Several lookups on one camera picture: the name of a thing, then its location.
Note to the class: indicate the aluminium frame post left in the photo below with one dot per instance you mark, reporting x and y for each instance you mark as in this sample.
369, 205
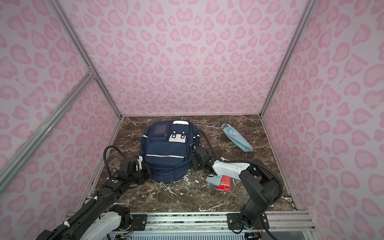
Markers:
79, 46

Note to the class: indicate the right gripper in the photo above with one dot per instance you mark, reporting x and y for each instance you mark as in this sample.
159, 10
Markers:
194, 164

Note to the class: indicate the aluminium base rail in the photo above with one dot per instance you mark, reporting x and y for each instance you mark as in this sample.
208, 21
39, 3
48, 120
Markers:
283, 225

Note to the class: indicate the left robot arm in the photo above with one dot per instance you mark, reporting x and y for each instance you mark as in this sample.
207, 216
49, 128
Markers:
99, 204

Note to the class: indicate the aluminium frame post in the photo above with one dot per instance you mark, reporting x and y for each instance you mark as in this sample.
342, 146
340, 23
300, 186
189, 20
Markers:
295, 39
79, 46

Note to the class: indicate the aluminium frame strut left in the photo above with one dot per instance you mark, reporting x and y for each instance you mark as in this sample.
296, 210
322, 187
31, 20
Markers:
19, 160

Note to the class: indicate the light blue calculator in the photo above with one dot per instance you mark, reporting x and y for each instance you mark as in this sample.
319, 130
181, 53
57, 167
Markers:
214, 180

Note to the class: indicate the navy blue student backpack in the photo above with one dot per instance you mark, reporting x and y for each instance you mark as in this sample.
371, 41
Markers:
166, 148

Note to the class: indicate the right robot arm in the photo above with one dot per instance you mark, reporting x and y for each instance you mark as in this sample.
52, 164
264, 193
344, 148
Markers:
262, 185

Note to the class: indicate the red calculator package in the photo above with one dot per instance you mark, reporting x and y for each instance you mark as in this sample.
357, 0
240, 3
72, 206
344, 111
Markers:
225, 184

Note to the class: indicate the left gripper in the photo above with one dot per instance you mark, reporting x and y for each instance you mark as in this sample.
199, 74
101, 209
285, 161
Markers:
146, 168

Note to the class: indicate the light blue pencil pouch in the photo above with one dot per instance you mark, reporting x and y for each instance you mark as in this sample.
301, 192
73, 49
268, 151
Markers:
233, 135

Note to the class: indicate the aluminium frame post right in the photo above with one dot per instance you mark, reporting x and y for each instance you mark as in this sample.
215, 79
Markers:
295, 39

